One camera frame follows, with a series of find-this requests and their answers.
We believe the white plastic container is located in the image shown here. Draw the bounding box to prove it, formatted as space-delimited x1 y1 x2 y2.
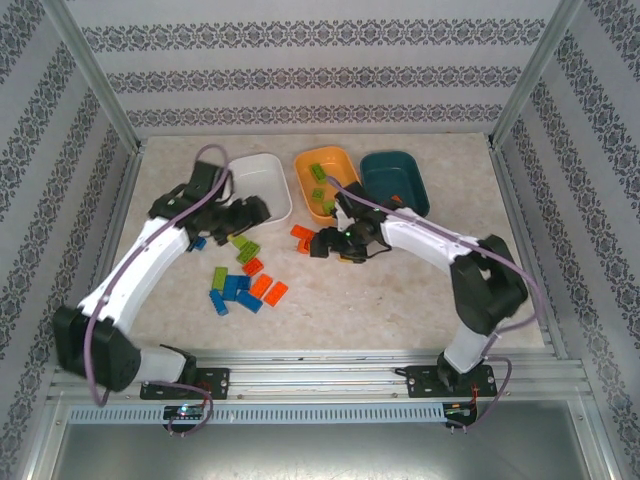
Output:
219 153 293 227

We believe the teal plastic container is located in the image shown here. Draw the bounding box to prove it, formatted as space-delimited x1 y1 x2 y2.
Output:
359 150 431 219

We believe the orange plastic container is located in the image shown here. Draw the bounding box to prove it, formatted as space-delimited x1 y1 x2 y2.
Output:
293 145 363 226

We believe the grey metal base panel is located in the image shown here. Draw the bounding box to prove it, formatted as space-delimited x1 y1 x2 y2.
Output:
49 422 609 480

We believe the aluminium side rail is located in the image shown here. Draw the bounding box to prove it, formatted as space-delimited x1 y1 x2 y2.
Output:
67 142 146 364
487 142 571 361

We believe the aluminium front rail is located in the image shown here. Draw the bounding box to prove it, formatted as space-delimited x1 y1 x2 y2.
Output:
47 349 594 401

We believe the slotted grey cable duct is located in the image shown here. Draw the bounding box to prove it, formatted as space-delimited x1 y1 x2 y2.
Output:
66 403 447 425

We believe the aluminium frame post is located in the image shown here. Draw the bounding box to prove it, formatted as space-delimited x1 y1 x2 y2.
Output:
487 0 589 149
39 0 146 151

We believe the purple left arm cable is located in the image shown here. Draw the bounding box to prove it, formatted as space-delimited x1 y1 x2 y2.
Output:
82 143 234 437

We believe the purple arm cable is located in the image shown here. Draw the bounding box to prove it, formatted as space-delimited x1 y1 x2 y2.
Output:
327 177 547 435
82 143 234 437

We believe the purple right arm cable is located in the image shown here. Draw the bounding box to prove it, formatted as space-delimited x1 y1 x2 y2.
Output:
327 177 547 435

